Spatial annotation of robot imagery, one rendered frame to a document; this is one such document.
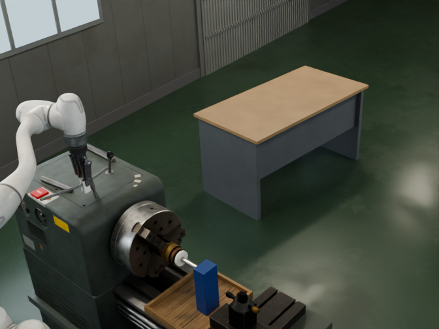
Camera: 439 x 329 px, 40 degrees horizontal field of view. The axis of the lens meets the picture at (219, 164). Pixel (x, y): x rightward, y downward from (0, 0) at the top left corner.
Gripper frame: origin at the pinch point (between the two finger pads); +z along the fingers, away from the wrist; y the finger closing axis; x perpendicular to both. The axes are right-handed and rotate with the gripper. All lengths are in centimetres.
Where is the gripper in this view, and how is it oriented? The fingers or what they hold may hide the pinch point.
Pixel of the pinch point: (85, 184)
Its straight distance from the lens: 262.0
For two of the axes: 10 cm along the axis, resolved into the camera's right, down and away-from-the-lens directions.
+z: 0.5, 8.6, 5.1
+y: 7.4, 3.1, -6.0
